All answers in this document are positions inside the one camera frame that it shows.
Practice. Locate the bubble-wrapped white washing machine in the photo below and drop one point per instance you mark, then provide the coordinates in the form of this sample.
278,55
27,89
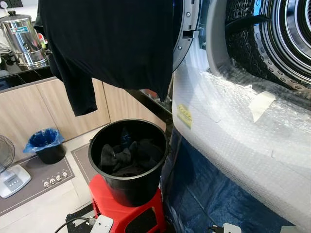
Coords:
233,145

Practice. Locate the black clothes pile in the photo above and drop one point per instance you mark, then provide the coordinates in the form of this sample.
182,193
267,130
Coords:
129,158

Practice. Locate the beige masking tape piece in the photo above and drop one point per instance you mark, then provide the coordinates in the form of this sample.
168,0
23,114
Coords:
261,104

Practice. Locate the perforated steel washer drum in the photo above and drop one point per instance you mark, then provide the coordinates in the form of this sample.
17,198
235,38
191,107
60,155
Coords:
286,43

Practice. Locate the grey washer door gasket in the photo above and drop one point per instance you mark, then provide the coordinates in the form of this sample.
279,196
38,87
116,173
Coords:
216,43

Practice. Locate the yellow sticker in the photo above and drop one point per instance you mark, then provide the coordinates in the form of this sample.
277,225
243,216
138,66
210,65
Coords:
184,115

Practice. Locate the blue plastic tarp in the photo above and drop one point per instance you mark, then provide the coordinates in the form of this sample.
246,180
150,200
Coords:
209,194

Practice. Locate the grey round washer door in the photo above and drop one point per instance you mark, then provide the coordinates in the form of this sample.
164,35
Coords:
187,29

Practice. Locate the black plastic bucket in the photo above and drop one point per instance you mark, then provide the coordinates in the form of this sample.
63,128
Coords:
129,189

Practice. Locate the black hanging garment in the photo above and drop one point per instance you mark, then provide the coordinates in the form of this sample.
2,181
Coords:
112,43

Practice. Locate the red plastic stool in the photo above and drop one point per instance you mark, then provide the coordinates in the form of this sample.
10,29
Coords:
112,213

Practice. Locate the grey floor mat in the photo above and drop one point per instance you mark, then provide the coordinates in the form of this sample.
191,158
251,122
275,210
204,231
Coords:
34,194
81,162

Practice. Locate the black bin with blue bag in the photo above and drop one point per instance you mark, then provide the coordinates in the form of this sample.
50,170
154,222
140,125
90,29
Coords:
46,143

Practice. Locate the light wooden cabinet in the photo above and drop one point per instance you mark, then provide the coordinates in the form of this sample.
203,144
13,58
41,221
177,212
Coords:
29,111

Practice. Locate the stainless steel water urn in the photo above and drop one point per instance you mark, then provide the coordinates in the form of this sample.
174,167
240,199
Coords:
19,41

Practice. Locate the white floor fan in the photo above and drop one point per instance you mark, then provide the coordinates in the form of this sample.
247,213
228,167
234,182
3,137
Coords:
9,182

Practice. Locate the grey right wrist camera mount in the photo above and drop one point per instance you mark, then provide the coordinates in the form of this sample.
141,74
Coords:
232,228

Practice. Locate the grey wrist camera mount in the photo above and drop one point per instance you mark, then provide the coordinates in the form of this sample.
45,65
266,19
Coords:
232,228
102,224

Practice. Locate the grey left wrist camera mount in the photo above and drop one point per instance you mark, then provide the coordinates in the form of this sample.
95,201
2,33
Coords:
102,224

